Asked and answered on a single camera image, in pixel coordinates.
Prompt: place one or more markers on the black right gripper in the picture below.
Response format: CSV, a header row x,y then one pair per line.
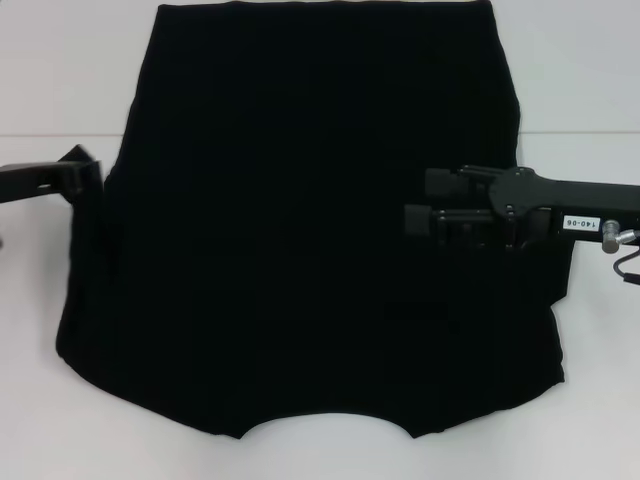
x,y
530,195

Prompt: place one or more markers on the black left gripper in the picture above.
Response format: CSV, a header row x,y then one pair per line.
x,y
30,182

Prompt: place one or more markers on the black shirt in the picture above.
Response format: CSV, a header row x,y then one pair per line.
x,y
300,200

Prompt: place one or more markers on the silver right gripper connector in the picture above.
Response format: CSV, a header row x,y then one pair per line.
x,y
611,237

